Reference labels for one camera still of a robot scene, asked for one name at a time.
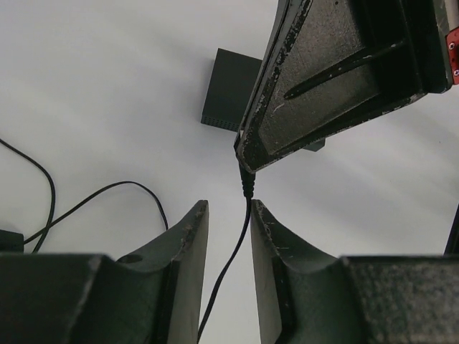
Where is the black network switch box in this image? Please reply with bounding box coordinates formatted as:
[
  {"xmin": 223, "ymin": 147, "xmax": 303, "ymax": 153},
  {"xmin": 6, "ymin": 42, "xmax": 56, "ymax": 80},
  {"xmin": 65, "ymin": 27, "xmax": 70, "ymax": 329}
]
[{"xmin": 200, "ymin": 48, "xmax": 326, "ymax": 153}]

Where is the black power adapter cable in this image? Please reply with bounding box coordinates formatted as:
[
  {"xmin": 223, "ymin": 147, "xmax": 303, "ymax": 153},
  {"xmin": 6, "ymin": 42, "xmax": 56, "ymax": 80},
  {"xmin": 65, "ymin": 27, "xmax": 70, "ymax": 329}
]
[{"xmin": 0, "ymin": 138, "xmax": 257, "ymax": 344}]

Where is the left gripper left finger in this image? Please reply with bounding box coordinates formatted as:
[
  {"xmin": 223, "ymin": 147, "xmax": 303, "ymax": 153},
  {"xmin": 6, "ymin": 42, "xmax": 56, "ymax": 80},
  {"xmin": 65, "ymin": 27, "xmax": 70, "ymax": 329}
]
[{"xmin": 1, "ymin": 200, "xmax": 209, "ymax": 343}]

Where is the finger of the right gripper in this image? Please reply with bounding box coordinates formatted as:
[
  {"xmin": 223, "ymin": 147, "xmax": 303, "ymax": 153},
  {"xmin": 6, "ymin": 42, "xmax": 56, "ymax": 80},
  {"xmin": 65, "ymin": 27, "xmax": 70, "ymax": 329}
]
[{"xmin": 235, "ymin": 0, "xmax": 452, "ymax": 173}]

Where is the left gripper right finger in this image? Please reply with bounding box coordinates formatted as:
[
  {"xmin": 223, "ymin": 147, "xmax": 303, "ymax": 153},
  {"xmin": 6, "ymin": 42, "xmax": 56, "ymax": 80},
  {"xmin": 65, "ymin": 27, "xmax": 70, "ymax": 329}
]
[{"xmin": 250, "ymin": 200, "xmax": 458, "ymax": 343}]

